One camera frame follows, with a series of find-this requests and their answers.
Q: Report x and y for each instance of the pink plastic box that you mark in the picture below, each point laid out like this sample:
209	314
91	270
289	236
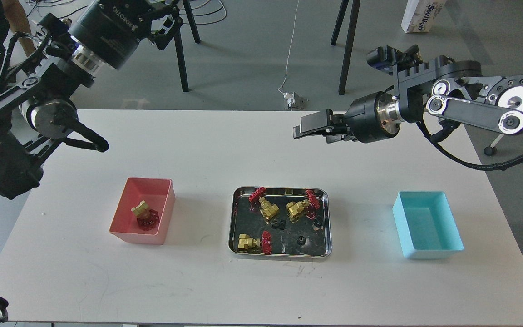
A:
159	195

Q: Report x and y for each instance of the small black gear centre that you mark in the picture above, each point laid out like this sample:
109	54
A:
279	224

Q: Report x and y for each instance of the small black gear right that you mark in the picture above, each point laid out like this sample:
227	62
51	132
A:
318	222

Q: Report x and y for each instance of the brass valve red handle bottom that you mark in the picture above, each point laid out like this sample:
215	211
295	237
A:
248	244

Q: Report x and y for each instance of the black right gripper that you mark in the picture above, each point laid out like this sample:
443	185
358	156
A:
369	119

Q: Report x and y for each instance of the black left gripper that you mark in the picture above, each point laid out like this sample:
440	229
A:
113	29

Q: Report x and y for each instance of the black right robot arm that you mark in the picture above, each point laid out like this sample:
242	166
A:
438	96

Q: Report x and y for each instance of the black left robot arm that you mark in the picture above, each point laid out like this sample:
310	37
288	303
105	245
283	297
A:
39	74

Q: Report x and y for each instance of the brass valve red handle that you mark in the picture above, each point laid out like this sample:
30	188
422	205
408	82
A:
307	206
248	244
146	217
258	200

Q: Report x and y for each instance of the white cardboard box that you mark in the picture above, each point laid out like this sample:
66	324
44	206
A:
419	15

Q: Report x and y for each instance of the light blue plastic box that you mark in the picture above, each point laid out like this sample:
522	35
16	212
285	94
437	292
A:
425	225

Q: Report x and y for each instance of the floor power socket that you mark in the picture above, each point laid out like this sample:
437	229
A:
294	101

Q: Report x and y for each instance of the black stand leg right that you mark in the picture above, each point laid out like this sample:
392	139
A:
350	38

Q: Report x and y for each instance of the shiny metal tray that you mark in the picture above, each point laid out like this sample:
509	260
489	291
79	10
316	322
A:
246	220

